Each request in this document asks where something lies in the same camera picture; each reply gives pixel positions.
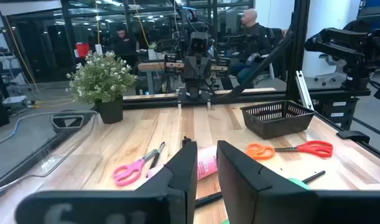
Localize pink paint bottle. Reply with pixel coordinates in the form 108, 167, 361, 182
146, 144, 218, 181

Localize black aluminium rig frame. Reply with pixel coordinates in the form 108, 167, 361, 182
0, 0, 380, 194

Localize white planter with greenery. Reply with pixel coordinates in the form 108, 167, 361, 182
147, 43, 160, 61

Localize wooden background table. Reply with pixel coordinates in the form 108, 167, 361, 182
137, 61, 231, 95

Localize black slotted plastic basket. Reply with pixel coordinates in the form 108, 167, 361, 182
240, 100, 316, 140

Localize orange scissors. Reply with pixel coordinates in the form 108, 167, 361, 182
245, 142, 276, 161

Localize clear plastic bin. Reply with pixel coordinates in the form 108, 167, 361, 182
0, 110, 100, 196

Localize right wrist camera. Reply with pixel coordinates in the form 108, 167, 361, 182
189, 30, 209, 54

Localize red scissors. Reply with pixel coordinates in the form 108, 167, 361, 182
274, 140, 334, 158

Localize silver aluminium bar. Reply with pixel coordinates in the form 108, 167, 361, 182
295, 70, 315, 111

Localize white-flowered plant in black pot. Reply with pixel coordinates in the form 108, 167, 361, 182
65, 50, 137, 124

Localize office chair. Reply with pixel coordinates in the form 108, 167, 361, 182
313, 53, 345, 84
257, 27, 286, 85

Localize yellow floor cable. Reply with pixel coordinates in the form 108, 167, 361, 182
2, 15, 77, 110

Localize pink scissors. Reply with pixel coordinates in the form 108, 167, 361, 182
112, 149, 159, 187

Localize blue floor cable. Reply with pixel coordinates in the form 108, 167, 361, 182
0, 117, 24, 150

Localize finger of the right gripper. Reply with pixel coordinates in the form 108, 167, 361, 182
183, 56, 198, 83
198, 56, 213, 83

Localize green paint bottle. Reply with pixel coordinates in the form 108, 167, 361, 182
220, 177, 311, 224

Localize white power box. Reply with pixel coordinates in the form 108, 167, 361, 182
2, 95, 28, 107

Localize red container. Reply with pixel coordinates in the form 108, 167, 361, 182
75, 42, 91, 58

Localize black table clamp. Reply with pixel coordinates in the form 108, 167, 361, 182
336, 130, 371, 144

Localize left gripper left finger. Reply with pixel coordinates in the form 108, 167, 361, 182
15, 141, 198, 224

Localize black paintbrush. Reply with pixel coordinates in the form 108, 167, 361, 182
146, 141, 166, 179
301, 170, 327, 184
195, 191, 223, 208

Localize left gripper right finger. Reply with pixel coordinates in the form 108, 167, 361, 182
216, 139, 380, 224

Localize person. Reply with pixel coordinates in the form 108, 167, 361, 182
110, 24, 141, 68
229, 8, 276, 90

